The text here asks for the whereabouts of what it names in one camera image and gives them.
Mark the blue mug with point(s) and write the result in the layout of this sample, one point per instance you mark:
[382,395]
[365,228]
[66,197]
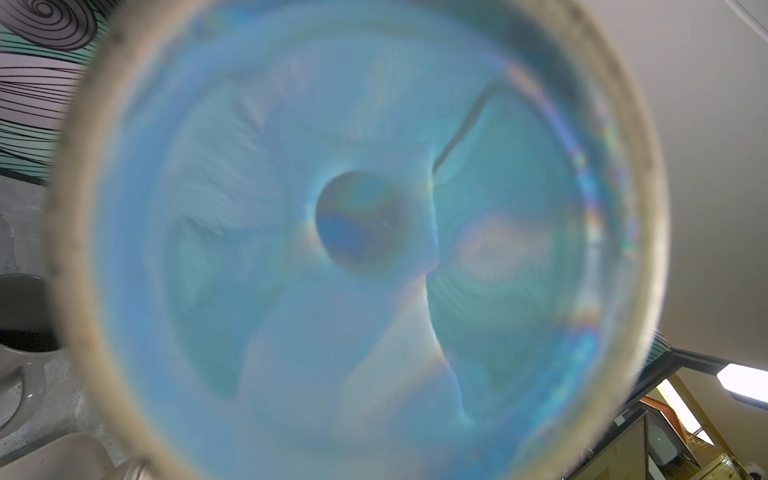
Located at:
[357,239]

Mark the beige plastic tray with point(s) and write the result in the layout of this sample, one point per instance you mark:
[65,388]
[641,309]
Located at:
[75,456]

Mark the grey mug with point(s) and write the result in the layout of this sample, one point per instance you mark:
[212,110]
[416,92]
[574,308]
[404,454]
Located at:
[28,341]

